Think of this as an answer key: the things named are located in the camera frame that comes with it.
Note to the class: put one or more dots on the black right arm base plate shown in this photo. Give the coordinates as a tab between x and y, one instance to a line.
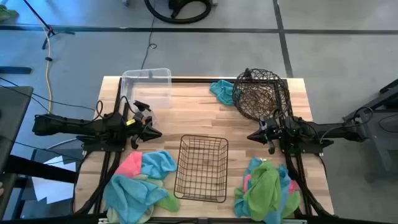
311	148

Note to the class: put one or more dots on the black tripod stand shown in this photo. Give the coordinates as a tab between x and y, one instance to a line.
51	31

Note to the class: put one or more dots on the clear plastic bin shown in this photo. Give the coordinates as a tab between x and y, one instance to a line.
161	81

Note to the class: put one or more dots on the dark grey desk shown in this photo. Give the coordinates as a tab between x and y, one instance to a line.
14	109

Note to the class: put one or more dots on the green object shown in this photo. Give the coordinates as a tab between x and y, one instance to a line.
6	14

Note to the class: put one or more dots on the teal microfiber towel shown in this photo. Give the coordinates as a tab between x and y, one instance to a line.
222	91

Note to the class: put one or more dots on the dark vacuum cleaner body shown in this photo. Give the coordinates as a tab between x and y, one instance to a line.
174	3

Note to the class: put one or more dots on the white paper sheets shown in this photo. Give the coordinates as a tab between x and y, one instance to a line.
53	189

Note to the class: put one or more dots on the silver metal bracket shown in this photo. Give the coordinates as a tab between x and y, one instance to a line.
300	221
102	221

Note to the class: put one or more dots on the black flat bar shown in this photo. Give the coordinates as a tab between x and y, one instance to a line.
15	70

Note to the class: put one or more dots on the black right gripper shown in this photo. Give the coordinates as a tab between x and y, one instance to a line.
272	132

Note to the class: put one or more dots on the black steel beam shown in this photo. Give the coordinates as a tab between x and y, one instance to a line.
37	169

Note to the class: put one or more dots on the dark grey cart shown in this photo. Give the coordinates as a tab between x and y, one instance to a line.
382	140

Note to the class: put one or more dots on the black aluminium table frame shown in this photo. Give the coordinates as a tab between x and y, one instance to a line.
217	80

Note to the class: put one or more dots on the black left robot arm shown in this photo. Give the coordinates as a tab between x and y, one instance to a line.
62	126

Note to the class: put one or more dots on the round dark wicker basket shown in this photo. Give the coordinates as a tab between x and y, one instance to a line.
258	93

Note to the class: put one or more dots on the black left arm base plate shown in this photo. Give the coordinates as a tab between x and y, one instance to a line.
93	147

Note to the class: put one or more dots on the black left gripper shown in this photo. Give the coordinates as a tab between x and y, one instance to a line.
135	127

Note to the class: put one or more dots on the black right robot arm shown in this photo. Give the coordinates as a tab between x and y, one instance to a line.
326	129

